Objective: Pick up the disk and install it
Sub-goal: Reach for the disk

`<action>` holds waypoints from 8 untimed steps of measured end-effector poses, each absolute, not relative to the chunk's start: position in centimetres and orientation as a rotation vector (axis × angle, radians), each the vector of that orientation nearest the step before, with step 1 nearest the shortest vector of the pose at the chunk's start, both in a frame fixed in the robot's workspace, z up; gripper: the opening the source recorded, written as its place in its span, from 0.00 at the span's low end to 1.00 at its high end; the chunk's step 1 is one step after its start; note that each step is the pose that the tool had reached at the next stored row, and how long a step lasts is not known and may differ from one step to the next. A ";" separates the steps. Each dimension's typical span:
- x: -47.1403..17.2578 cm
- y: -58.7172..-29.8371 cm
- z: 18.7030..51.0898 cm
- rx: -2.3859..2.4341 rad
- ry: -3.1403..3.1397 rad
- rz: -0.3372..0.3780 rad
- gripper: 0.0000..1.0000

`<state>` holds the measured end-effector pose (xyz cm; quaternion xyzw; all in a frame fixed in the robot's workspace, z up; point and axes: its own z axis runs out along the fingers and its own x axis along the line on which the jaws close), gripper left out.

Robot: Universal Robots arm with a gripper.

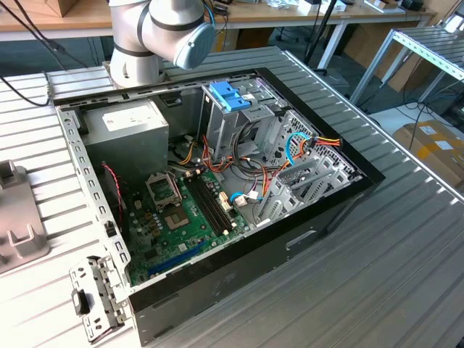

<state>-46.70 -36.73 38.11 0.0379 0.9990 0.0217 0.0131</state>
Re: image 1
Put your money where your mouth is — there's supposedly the short blue data wire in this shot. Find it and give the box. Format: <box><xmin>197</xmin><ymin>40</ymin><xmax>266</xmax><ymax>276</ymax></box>
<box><xmin>229</xmin><ymin>191</ymin><xmax>262</xmax><ymax>208</ymax></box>

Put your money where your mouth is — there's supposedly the blue expansion slot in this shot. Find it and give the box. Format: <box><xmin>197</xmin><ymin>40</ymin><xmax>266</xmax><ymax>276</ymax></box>
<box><xmin>148</xmin><ymin>241</ymin><xmax>208</xmax><ymax>276</ymax></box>

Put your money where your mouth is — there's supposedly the grey power supply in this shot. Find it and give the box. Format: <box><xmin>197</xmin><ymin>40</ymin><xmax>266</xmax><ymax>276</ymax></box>
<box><xmin>78</xmin><ymin>97</ymin><xmax>170</xmax><ymax>186</ymax></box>

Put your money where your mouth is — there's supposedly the grey parts rack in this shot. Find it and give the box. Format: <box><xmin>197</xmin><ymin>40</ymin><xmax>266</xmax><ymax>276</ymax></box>
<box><xmin>0</xmin><ymin>159</ymin><xmax>51</xmax><ymax>275</ymax></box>

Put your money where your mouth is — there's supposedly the metal slat shelf table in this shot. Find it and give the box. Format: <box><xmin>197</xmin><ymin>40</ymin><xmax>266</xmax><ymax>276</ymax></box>
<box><xmin>349</xmin><ymin>27</ymin><xmax>464</xmax><ymax>106</ymax></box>

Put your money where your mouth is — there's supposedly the wooden desk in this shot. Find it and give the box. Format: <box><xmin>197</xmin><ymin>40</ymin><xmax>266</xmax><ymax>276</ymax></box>
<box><xmin>0</xmin><ymin>0</ymin><xmax>439</xmax><ymax>70</ymax></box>

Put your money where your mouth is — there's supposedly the black PC case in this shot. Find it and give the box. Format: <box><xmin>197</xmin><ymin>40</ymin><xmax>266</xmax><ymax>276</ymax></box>
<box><xmin>52</xmin><ymin>67</ymin><xmax>386</xmax><ymax>347</ymax></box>

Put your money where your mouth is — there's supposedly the large labelled cardboard box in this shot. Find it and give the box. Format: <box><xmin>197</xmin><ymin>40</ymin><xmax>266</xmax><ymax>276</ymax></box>
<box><xmin>393</xmin><ymin>121</ymin><xmax>464</xmax><ymax>189</ymax></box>

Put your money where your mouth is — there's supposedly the CPU socket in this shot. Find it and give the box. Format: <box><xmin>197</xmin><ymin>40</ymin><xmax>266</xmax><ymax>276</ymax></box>
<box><xmin>161</xmin><ymin>204</ymin><xmax>191</xmax><ymax>231</ymax></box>

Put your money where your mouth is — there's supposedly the long blue data wire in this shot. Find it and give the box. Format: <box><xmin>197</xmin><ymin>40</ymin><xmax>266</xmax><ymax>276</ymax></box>
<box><xmin>285</xmin><ymin>132</ymin><xmax>313</xmax><ymax>167</ymax></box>

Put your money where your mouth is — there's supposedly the orange red wire bundle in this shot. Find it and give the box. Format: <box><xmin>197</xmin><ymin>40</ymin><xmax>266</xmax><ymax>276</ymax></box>
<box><xmin>201</xmin><ymin>133</ymin><xmax>236</xmax><ymax>175</ymax></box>

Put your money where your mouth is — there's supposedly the perforated metal disk bay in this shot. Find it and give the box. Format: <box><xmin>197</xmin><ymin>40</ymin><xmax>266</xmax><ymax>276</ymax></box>
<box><xmin>253</xmin><ymin>108</ymin><xmax>365</xmax><ymax>228</ymax></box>

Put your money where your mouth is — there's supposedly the metal socket cover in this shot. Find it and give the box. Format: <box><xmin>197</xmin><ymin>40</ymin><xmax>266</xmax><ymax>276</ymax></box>
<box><xmin>144</xmin><ymin>173</ymin><xmax>182</xmax><ymax>212</ymax></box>

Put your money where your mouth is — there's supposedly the small cardboard box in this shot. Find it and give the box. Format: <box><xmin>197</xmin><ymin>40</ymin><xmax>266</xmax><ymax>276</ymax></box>
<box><xmin>43</xmin><ymin>0</ymin><xmax>79</xmax><ymax>17</ymax></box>

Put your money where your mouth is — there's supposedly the black case fan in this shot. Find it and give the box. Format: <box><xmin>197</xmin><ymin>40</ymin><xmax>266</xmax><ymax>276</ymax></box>
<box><xmin>101</xmin><ymin>162</ymin><xmax>130</xmax><ymax>240</ymax></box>

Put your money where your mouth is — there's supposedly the blue plastic bay latch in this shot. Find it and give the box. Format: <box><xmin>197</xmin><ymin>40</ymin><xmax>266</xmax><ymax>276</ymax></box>
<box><xmin>209</xmin><ymin>82</ymin><xmax>251</xmax><ymax>114</ymax></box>

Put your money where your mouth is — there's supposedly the green motherboard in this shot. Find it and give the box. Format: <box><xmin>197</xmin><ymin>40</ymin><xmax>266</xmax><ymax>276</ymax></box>
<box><xmin>123</xmin><ymin>168</ymin><xmax>251</xmax><ymax>287</ymax></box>

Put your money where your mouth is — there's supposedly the metal optical drive cage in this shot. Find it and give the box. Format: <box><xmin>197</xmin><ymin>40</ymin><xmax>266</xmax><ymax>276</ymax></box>
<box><xmin>197</xmin><ymin>78</ymin><xmax>287</xmax><ymax>164</ymax></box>

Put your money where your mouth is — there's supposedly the black RAM slot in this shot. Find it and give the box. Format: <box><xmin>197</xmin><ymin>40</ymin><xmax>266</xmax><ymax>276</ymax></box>
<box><xmin>200</xmin><ymin>174</ymin><xmax>235</xmax><ymax>232</ymax></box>
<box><xmin>195</xmin><ymin>175</ymin><xmax>230</xmax><ymax>234</ymax></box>
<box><xmin>186</xmin><ymin>177</ymin><xmax>221</xmax><ymax>237</ymax></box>
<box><xmin>191</xmin><ymin>176</ymin><xmax>225</xmax><ymax>236</ymax></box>

